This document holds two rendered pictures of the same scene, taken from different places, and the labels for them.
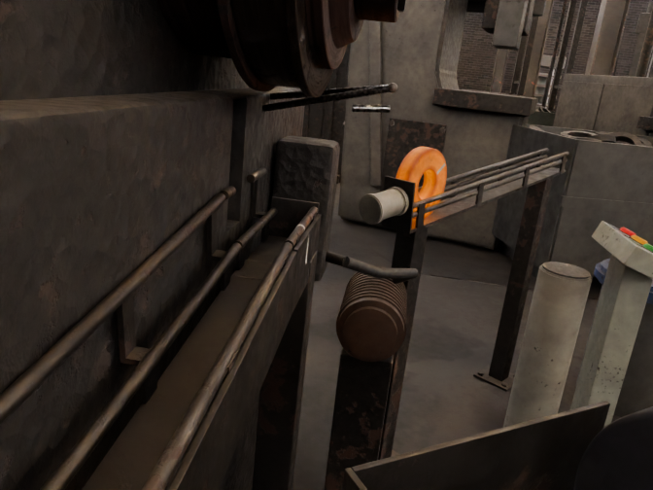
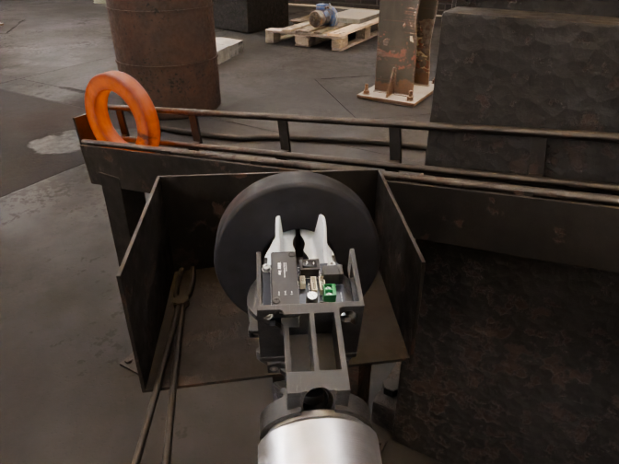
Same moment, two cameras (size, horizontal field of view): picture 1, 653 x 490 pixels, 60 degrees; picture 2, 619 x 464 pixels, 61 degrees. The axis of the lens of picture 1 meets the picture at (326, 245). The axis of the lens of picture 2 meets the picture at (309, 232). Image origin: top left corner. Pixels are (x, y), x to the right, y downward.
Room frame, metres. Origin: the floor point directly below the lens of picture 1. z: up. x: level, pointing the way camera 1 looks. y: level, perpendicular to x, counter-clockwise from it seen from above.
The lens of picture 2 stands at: (0.41, -0.59, 0.97)
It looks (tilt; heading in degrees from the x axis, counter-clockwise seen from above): 30 degrees down; 114
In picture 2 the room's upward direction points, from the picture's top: straight up
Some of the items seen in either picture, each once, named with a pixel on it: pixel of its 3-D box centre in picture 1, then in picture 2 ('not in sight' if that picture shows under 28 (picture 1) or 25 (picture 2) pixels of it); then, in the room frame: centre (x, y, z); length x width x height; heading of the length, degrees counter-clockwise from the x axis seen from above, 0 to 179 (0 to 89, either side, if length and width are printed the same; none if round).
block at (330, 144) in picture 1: (300, 208); not in sight; (0.96, 0.05, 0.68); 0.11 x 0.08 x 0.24; 84
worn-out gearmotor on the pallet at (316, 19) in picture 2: not in sight; (328, 14); (-1.57, 4.24, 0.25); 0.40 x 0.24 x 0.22; 84
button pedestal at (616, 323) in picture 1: (607, 351); not in sight; (1.32, -0.74, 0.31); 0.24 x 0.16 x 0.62; 174
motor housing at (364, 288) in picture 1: (360, 400); not in sight; (1.04, -0.11, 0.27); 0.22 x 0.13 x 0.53; 174
